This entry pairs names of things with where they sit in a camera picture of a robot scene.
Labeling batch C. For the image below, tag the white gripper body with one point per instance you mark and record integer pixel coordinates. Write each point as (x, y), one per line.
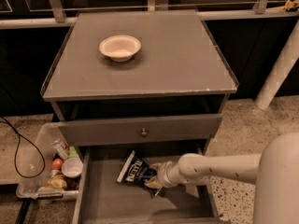
(165, 173)

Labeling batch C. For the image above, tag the blue Kettle chip bag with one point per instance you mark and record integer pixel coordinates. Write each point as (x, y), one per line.
(135, 171)

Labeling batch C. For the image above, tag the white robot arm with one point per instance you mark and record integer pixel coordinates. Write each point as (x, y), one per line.
(274, 173)

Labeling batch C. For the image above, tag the round brass drawer knob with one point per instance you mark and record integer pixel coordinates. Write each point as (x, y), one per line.
(144, 132)

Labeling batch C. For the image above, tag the grey open middle drawer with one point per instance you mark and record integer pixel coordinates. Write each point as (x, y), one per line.
(102, 200)

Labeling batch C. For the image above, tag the grey top drawer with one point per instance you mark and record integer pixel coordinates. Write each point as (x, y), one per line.
(98, 132)

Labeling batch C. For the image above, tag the grey wooden drawer cabinet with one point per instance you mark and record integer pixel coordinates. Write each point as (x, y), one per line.
(177, 72)

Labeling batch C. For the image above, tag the yellow snack bag in bin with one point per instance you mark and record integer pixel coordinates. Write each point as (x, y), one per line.
(58, 182)

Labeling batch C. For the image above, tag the white paper bowl on counter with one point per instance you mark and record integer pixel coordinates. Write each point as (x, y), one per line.
(120, 48)

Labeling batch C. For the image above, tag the small white bowl in bin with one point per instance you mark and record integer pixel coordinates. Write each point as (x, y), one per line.
(72, 167)

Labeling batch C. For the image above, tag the green packet in bin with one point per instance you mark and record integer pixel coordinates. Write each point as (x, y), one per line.
(73, 153)

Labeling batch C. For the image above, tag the white labelled bottle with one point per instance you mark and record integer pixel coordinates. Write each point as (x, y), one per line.
(61, 148)

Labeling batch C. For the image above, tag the orange round fruit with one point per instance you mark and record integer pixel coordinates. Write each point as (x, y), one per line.
(57, 164)

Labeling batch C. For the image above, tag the clear plastic storage bin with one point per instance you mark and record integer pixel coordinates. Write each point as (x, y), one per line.
(35, 167)

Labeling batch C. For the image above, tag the grey metal railing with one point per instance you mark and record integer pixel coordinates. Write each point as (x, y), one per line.
(22, 14)

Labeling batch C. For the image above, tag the white diagonal support pole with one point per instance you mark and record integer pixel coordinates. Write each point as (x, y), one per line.
(282, 67)

